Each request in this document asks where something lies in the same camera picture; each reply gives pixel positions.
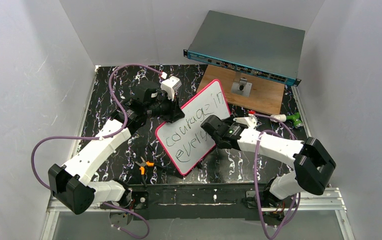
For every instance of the white green plastic pipe fitting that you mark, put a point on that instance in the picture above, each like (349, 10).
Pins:
(295, 119)

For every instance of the aluminium frame rail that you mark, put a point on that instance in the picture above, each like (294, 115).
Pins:
(274, 213)

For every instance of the orange handled pliers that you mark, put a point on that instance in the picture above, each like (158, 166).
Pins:
(143, 165)

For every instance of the metal bracket with black knob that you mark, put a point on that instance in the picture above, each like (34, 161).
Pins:
(240, 85)

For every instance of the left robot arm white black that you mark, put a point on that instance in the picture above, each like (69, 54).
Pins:
(71, 183)

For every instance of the wooden board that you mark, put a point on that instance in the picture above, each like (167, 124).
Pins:
(265, 96)

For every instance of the pink framed whiteboard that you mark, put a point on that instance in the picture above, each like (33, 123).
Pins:
(184, 141)

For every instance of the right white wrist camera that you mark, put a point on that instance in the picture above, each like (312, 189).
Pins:
(250, 121)

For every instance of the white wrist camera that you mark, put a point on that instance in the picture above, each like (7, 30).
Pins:
(250, 121)
(171, 85)

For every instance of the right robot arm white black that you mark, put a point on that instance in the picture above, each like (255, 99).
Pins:
(312, 165)

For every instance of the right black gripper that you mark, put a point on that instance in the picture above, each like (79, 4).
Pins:
(208, 125)

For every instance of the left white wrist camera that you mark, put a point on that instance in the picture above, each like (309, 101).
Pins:
(171, 85)

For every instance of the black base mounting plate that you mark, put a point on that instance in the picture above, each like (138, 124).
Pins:
(193, 201)

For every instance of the grey blue network switch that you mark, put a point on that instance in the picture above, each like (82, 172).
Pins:
(257, 48)

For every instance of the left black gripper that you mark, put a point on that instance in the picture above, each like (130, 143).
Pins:
(172, 110)

